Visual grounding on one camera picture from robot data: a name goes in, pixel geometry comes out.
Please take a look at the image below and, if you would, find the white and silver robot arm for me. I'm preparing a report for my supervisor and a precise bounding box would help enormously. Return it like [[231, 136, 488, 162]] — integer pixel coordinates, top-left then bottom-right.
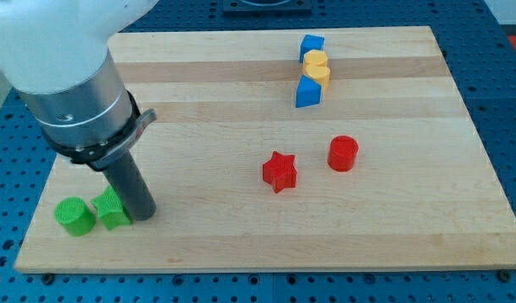
[[0, 0, 157, 221]]

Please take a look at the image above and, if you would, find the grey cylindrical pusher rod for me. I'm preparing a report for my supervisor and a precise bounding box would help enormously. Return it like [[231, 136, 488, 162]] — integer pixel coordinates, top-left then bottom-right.
[[103, 152, 157, 221]]

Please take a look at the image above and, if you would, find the yellow cylinder block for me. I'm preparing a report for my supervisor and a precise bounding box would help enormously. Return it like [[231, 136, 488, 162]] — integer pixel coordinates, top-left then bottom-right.
[[303, 50, 328, 68]]

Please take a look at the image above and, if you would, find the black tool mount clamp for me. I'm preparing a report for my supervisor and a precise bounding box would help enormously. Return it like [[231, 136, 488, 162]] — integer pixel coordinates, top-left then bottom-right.
[[42, 91, 157, 172]]

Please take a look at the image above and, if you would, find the green cylinder block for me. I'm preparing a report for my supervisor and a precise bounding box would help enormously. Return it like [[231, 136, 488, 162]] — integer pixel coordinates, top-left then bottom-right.
[[54, 197, 96, 237]]

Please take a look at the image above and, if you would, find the blue cube block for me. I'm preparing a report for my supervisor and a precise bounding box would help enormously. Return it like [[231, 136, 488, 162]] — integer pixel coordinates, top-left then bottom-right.
[[299, 35, 325, 63]]

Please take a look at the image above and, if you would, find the red star block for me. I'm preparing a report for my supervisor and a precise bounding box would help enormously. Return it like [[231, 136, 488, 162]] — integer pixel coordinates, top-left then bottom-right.
[[262, 151, 298, 194]]

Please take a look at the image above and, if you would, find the blue triangular block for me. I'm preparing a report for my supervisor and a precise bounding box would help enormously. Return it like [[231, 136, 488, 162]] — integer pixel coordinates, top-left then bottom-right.
[[295, 75, 322, 108]]

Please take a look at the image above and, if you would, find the yellow heart block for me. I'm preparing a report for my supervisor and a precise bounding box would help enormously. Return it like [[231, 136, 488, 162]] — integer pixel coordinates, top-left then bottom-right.
[[303, 65, 331, 90]]

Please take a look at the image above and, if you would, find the green star block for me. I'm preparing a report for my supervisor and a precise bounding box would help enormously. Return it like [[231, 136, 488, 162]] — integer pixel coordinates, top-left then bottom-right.
[[91, 186, 132, 231]]

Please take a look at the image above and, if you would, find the wooden board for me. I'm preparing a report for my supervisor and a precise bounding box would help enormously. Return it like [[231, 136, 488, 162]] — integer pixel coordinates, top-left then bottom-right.
[[15, 26, 516, 274]]

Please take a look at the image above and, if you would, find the red cylinder block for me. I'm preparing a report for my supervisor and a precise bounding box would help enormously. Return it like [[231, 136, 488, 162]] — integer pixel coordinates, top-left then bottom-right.
[[327, 136, 359, 172]]

